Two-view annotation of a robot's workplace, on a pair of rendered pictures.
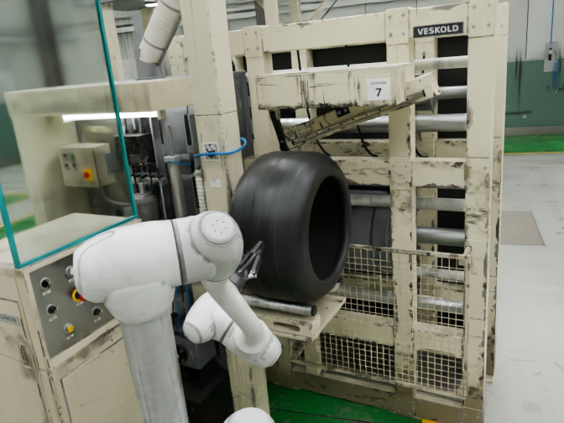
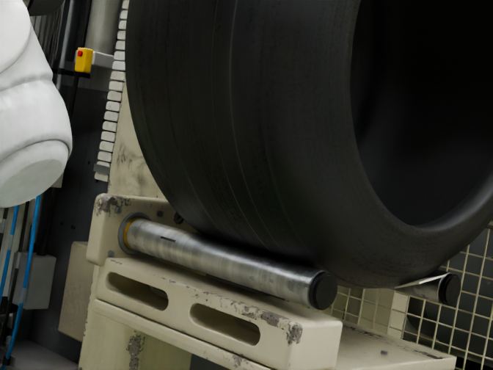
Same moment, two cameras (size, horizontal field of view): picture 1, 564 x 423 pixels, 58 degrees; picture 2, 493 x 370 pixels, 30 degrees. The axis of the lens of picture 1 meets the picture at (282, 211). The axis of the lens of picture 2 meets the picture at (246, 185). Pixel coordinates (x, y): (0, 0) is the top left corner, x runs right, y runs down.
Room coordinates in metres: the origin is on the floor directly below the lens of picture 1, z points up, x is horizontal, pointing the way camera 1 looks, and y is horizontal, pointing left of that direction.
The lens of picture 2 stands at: (0.75, -0.24, 1.06)
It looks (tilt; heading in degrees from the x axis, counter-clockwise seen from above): 3 degrees down; 14
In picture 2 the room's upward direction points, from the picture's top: 10 degrees clockwise
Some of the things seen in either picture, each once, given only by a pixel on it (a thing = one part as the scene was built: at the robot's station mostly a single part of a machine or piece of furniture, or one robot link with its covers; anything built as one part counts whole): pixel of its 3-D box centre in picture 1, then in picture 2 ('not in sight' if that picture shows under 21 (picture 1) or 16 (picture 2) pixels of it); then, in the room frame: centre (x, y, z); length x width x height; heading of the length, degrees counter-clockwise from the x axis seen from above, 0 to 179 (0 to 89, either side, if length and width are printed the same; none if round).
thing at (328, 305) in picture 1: (291, 311); (276, 332); (2.00, 0.00, 0.80); 0.37 x 0.36 x 0.02; 151
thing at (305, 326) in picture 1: (275, 318); (209, 308); (1.87, 0.06, 0.84); 0.36 x 0.09 x 0.06; 61
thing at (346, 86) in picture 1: (332, 86); not in sight; (2.19, -0.26, 1.71); 0.61 x 0.25 x 0.15; 61
